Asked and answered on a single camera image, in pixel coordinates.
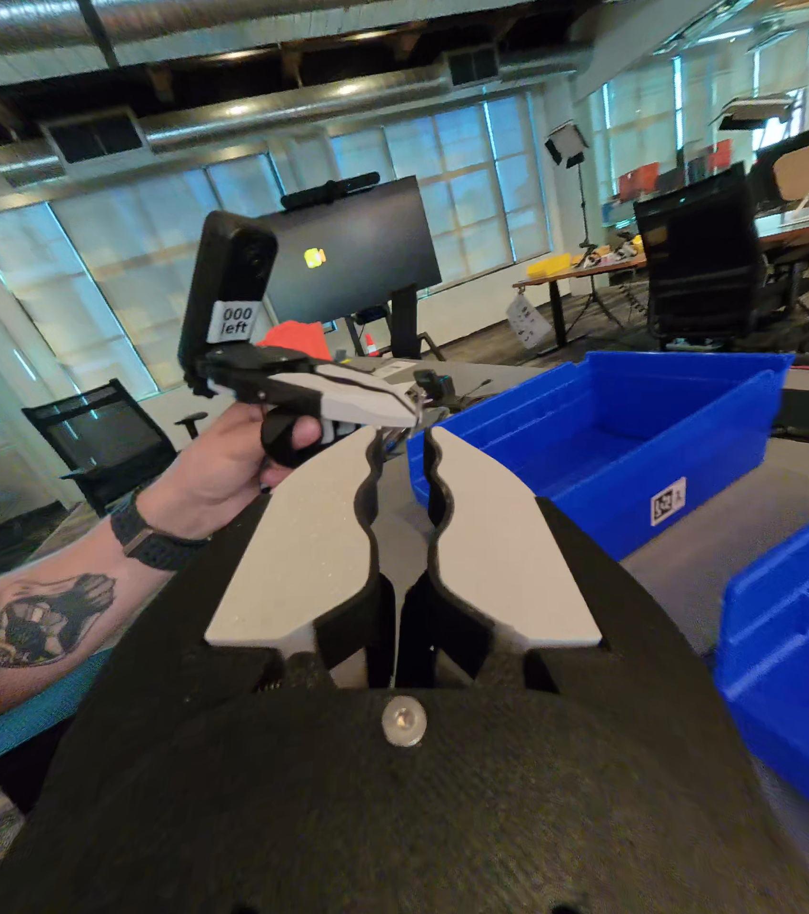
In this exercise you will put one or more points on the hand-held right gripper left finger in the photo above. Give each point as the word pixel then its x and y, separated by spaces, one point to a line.
pixel 297 557

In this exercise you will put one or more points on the small black device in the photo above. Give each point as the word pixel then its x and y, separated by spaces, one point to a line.
pixel 436 385

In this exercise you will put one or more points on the person's left hand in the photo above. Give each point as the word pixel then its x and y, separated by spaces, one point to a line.
pixel 211 478

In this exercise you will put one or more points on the studio light panel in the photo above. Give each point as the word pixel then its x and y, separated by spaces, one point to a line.
pixel 754 111

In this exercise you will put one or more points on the teal fabric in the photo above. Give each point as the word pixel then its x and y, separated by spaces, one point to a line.
pixel 4 728

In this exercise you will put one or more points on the black smartwatch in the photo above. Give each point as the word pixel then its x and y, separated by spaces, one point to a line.
pixel 154 543

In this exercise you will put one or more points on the small orange traffic cone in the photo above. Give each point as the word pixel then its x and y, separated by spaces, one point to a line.
pixel 372 346

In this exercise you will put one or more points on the white instruction sheet sign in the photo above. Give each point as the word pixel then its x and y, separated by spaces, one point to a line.
pixel 529 321

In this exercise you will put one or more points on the orange box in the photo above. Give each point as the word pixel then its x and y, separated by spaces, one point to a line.
pixel 640 182

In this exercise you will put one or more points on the large black monitor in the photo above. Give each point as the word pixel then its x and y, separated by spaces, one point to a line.
pixel 361 250

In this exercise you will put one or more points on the long metal bolt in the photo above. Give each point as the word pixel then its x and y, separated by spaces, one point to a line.
pixel 404 427

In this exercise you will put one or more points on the yellow plastic bin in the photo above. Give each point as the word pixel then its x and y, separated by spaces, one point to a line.
pixel 547 266

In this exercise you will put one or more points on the black monitor stand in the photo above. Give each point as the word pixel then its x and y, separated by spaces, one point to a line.
pixel 404 321

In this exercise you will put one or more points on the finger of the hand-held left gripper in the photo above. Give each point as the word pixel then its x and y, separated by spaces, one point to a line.
pixel 368 407
pixel 361 378

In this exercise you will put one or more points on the blue divided plastic bin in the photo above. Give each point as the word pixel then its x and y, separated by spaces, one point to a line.
pixel 797 642

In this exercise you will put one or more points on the wooden top desk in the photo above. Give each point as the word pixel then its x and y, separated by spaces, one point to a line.
pixel 590 270

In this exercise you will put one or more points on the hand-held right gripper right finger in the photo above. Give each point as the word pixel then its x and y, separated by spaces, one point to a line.
pixel 511 564

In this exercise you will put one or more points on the orange plastic bin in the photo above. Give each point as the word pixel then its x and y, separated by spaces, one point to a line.
pixel 297 339

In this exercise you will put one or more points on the person's left forearm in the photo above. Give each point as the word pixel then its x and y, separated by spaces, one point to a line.
pixel 33 628

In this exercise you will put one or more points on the black webcam bar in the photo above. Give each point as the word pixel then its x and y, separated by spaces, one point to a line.
pixel 329 191

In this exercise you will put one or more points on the blue labelled plastic bin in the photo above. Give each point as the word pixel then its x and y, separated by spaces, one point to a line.
pixel 590 443

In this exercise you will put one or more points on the studio light on tripod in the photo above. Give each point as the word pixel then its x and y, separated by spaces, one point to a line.
pixel 567 146

